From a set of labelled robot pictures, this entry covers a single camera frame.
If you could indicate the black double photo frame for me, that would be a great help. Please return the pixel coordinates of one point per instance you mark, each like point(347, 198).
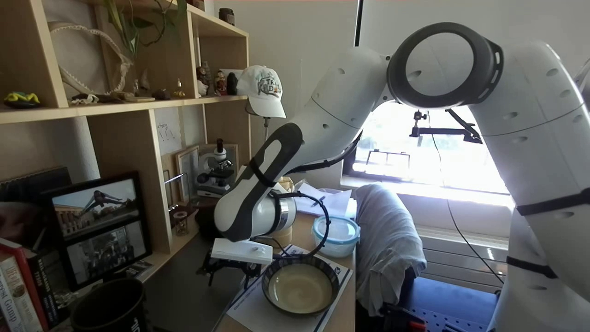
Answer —
point(98, 231)

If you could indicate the light wooden shelf unit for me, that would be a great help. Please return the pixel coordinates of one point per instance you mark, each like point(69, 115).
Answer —
point(131, 166)

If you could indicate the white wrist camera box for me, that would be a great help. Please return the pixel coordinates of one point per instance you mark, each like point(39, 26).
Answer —
point(242, 251)

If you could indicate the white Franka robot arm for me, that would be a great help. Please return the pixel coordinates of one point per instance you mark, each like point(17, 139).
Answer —
point(344, 92)

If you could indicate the white paper with blue print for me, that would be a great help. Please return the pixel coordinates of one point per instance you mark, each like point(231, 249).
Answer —
point(251, 310)

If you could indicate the green potted plant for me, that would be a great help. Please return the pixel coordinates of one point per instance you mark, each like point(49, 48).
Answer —
point(130, 24)

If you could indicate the red book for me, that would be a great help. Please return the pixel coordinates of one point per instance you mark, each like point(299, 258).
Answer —
point(21, 282)

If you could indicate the green and black small object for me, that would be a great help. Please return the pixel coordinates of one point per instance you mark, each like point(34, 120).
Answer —
point(21, 98)

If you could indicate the small dark jar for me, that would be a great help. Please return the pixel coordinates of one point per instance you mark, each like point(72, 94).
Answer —
point(227, 15)

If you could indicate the blue chair seat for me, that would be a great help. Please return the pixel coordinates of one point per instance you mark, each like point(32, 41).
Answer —
point(452, 305)

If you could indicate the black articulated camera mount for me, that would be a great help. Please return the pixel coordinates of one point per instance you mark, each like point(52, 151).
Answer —
point(443, 131)

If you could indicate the grey cloth over chair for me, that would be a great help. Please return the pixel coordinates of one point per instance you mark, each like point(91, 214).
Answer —
point(384, 246)

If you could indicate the small dark figurine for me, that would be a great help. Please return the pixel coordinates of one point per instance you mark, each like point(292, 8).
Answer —
point(231, 83)

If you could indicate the black and white microscope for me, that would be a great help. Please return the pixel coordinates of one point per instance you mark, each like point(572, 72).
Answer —
point(216, 168)

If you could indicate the white baseball cap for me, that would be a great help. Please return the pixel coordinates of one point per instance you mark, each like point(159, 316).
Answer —
point(262, 92)

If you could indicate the dark box behind frame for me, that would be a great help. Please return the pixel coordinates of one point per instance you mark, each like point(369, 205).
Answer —
point(28, 196)

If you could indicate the small pale figurine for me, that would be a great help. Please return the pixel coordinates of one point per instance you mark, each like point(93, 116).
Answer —
point(203, 83)

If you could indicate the light blue bowl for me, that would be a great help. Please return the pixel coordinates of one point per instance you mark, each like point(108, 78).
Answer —
point(342, 236)

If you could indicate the white wall radiator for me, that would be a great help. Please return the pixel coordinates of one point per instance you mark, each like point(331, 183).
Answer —
point(454, 258)

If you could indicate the small dark pot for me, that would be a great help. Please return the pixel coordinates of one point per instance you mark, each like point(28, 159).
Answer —
point(179, 220)

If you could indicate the small brown figurine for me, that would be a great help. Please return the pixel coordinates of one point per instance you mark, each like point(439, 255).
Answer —
point(220, 83)

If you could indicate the grey laptop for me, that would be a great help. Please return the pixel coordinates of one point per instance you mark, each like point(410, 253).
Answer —
point(178, 301)

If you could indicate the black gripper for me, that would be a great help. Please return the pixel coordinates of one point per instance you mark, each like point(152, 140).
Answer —
point(237, 268)

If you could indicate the dark rimmed ceramic bowl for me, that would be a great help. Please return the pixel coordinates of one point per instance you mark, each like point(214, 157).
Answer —
point(301, 288)

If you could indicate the black mug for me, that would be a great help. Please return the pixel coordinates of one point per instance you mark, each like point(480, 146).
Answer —
point(111, 306)

